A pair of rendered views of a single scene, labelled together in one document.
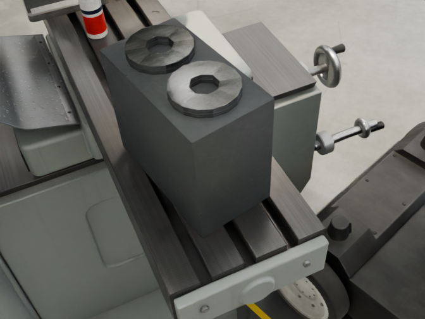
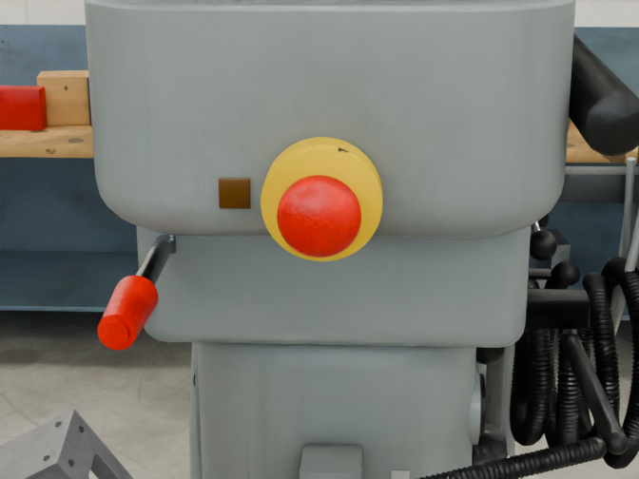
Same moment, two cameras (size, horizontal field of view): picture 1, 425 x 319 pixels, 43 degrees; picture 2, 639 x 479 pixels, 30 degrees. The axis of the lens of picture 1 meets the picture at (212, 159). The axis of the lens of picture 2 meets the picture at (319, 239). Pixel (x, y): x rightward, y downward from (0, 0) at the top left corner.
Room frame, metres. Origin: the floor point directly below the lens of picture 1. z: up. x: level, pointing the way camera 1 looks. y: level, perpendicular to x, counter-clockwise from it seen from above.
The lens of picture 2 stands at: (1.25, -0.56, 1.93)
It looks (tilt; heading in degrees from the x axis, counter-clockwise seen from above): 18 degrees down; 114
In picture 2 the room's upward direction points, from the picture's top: straight up
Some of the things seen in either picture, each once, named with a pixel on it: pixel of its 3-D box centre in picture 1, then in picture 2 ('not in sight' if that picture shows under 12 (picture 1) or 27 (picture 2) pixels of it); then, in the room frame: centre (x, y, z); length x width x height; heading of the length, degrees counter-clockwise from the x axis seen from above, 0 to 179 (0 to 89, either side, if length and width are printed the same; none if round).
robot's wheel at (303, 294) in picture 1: (306, 285); not in sight; (0.59, -0.19, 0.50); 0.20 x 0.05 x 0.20; 40
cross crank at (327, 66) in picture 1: (315, 70); not in sight; (1.12, -0.29, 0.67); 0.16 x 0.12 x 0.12; 111
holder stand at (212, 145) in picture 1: (187, 121); not in sight; (0.54, 0.03, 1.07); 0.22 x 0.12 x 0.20; 33
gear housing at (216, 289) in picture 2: not in sight; (341, 198); (0.92, 0.22, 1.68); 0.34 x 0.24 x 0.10; 111
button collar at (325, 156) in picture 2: not in sight; (321, 199); (1.02, -0.04, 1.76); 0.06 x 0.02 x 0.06; 21
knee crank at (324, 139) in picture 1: (349, 133); not in sight; (1.00, -0.37, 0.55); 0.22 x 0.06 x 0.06; 111
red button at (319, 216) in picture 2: not in sight; (319, 213); (1.03, -0.06, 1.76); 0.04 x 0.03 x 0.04; 21
